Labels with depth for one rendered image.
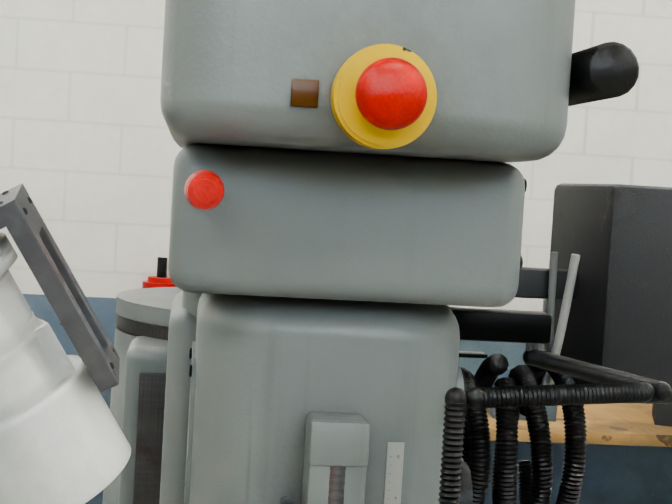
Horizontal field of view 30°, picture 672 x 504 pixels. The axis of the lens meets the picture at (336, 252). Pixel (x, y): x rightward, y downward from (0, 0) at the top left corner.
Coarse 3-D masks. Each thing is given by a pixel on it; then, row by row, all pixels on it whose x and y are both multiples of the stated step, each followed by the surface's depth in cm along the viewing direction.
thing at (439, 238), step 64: (256, 192) 83; (320, 192) 83; (384, 192) 84; (448, 192) 84; (512, 192) 85; (192, 256) 82; (256, 256) 83; (320, 256) 83; (384, 256) 84; (448, 256) 84; (512, 256) 85
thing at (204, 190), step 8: (192, 176) 71; (200, 176) 69; (208, 176) 69; (216, 176) 70; (192, 184) 69; (200, 184) 68; (208, 184) 68; (216, 184) 69; (184, 192) 73; (192, 192) 69; (200, 192) 68; (208, 192) 68; (216, 192) 68; (224, 192) 74; (192, 200) 69; (200, 200) 68; (208, 200) 68; (216, 200) 69; (200, 208) 69; (208, 208) 69
